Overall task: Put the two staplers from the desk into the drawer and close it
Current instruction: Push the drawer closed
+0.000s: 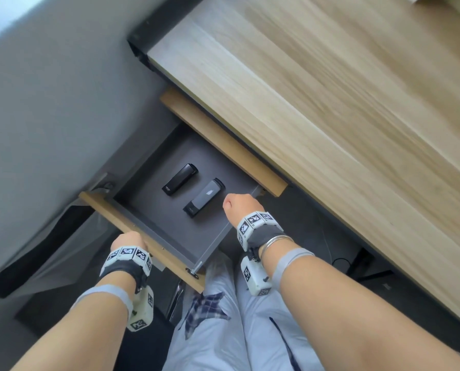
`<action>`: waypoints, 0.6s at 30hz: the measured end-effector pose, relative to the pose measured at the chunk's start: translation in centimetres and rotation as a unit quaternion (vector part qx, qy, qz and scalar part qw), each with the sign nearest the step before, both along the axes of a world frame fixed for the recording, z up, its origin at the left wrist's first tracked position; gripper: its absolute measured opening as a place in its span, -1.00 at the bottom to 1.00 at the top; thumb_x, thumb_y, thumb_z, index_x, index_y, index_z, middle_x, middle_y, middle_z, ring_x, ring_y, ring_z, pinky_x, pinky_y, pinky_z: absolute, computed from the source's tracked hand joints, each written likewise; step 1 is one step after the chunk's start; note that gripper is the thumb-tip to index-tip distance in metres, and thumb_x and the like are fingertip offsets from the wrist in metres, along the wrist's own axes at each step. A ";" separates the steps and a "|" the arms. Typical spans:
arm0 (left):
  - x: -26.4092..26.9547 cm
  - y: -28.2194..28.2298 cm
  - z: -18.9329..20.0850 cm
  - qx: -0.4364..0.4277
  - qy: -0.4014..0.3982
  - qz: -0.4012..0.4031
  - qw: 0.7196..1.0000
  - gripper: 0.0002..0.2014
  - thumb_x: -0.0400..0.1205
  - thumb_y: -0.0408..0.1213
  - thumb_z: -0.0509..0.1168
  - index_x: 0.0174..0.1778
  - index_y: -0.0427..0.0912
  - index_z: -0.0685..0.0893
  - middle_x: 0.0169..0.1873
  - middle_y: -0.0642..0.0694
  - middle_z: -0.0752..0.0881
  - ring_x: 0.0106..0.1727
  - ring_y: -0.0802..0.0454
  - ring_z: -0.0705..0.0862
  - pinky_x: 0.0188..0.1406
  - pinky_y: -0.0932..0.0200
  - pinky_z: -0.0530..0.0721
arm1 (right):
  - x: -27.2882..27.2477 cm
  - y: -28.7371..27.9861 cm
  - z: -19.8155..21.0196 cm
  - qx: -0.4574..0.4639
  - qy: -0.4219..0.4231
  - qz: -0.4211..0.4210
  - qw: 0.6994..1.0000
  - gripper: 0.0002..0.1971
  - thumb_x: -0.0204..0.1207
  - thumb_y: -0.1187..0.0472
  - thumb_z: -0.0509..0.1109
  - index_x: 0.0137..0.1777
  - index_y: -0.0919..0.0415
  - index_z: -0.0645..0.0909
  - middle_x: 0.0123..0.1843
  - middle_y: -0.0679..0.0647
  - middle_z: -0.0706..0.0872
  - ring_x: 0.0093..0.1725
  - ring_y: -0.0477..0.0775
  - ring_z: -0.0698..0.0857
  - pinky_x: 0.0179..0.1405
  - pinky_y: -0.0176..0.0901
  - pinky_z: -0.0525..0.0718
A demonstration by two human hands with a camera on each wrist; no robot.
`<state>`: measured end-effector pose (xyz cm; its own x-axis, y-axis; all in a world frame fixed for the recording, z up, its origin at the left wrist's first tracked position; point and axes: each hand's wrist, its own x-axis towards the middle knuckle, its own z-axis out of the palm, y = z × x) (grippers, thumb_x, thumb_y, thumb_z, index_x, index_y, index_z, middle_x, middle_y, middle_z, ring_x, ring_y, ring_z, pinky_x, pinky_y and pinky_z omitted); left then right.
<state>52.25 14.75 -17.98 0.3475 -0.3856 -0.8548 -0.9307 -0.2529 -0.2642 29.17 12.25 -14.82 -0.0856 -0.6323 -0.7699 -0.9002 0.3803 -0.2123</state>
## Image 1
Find person's left hand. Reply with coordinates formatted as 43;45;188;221
110;231;150;254

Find person's right leg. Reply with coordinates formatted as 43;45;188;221
233;262;325;371

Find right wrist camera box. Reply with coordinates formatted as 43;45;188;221
240;255;273;297

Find black desk frame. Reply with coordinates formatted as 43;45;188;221
127;0;208;71

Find grey drawer with wooden front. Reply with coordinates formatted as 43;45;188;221
79;123;263;293

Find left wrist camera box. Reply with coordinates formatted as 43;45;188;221
126;285;155;332

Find wrist marker band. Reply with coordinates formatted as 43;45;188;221
237;211;284;261
100;246;153;294

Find dark grey stapler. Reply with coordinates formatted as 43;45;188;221
161;163;199;196

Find person's right forearm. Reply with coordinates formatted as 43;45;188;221
260;239;460;371

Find person's right hand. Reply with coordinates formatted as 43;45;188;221
222;193;265;228

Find grey tape band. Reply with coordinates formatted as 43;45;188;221
70;284;134;319
271;247;315;290

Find black bin with clear bag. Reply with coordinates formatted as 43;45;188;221
0;196;113;299

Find left wrist marker band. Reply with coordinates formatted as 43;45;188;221
100;246;153;294

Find black floor cable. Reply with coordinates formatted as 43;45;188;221
322;227;356;276

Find person's left leg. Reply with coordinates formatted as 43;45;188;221
162;250;250;371

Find person's leg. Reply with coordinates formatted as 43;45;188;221
233;262;325;371
162;250;250;371

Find wooden desk apron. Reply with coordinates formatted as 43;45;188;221
160;88;289;198

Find person's left forearm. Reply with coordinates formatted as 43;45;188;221
10;270;138;371

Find right wrist marker band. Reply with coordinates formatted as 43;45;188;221
237;211;284;261

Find silver bracelet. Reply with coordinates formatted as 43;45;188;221
259;234;294;263

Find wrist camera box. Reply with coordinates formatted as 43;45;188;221
126;285;155;332
240;255;273;297

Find black stapler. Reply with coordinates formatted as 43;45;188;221
183;178;226;218

